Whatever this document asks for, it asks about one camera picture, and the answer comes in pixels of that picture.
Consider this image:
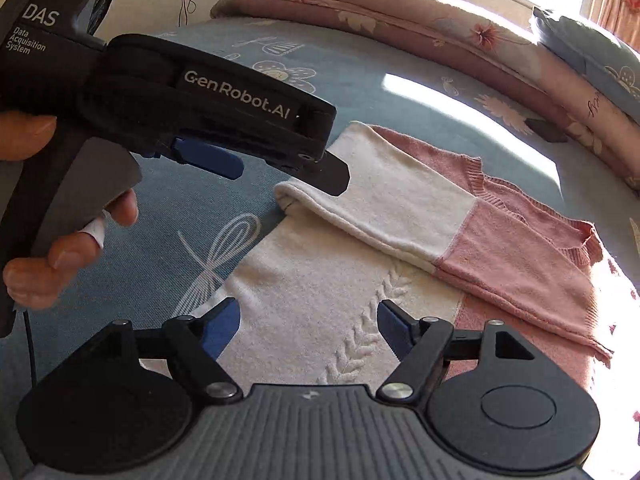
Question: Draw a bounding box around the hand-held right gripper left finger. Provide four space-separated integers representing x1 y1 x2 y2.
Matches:
95 297 243 405

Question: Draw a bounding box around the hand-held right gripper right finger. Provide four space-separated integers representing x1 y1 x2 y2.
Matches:
376 300 537 404

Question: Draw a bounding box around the black phone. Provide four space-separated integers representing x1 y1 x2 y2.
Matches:
527 119 570 143

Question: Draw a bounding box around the pink and white knit sweater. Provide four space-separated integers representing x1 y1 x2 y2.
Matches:
190 121 640 480

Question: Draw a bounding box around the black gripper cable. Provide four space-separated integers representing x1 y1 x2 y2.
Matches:
20 310 39 391

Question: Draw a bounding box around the person's left hand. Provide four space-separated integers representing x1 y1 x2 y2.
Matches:
0 115 140 311

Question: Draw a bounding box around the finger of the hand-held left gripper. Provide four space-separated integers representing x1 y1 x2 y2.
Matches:
264 152 350 197
172 137 245 180

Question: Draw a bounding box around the pink floral folded quilt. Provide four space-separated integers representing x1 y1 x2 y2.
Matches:
210 0 640 191

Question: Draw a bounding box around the blue floral pillow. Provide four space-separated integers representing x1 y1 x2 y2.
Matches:
530 6 640 126

